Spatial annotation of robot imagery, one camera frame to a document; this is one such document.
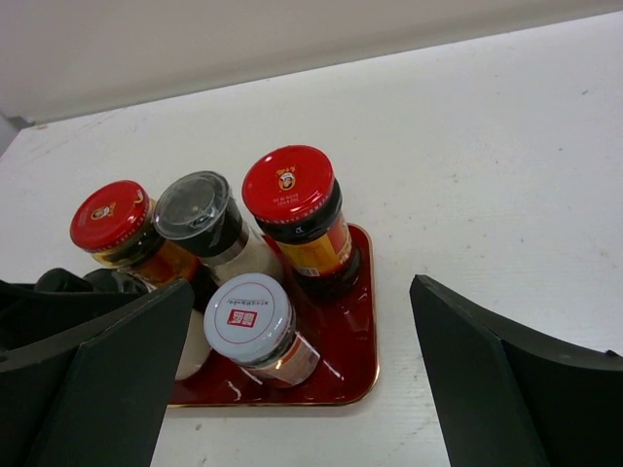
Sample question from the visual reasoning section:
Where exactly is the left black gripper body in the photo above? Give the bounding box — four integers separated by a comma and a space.
1, 268, 146, 350

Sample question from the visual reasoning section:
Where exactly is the grey lid spice jar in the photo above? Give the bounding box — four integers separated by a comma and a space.
203, 272, 320, 387

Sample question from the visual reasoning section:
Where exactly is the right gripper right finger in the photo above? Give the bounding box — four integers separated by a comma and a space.
410, 275, 622, 466

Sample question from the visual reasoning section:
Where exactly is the clear cap grinder bottle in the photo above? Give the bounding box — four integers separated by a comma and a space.
153, 171, 284, 285

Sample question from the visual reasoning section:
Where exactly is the red lacquer tray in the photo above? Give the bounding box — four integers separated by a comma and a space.
167, 224, 380, 409

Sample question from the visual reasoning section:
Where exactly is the black cap white bottle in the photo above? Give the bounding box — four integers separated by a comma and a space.
83, 269, 211, 380

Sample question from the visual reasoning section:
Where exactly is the red lid dark sauce jar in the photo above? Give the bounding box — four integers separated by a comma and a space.
241, 145, 361, 301

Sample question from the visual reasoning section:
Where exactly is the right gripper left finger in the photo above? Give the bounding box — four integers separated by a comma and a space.
1, 280, 194, 466

